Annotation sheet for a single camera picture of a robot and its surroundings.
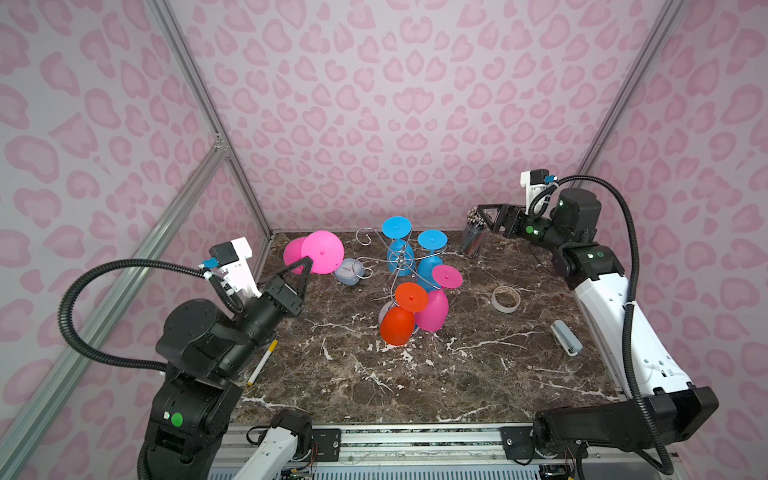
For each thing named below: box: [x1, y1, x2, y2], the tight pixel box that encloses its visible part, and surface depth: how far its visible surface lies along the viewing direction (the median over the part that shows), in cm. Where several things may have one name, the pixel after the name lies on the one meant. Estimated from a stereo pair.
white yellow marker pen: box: [247, 339, 279, 386], surface depth 88 cm
